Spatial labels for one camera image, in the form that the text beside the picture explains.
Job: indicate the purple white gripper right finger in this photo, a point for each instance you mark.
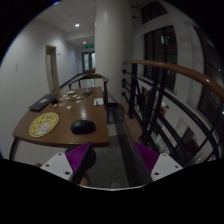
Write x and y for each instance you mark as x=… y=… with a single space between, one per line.
x=157 y=165

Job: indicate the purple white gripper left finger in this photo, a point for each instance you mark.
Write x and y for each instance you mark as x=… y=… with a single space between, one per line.
x=59 y=166

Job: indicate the black computer mouse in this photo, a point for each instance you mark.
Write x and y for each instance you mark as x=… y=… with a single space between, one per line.
x=81 y=127

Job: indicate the yellow round mouse pad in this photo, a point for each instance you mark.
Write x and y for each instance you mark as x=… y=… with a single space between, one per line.
x=43 y=124

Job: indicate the wooden handrail with black railing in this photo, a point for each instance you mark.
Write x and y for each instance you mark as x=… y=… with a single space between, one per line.
x=180 y=110

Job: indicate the wooden desk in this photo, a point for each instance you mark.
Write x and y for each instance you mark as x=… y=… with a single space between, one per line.
x=60 y=135

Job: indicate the dark closed laptop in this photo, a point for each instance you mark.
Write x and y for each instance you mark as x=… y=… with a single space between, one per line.
x=43 y=102

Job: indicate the white paper notebook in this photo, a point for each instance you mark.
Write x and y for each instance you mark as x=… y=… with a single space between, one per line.
x=98 y=101

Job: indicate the wooden chair at desk end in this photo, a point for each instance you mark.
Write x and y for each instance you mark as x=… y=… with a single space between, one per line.
x=105 y=93

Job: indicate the double glass door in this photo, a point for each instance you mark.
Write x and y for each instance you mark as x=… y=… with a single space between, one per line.
x=88 y=62

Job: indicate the white side door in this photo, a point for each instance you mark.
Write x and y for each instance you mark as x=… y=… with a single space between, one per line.
x=51 y=68

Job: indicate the dark window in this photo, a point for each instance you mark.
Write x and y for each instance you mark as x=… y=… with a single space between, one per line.
x=161 y=46

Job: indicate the green exit sign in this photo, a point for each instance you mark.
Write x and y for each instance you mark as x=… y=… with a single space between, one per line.
x=89 y=46

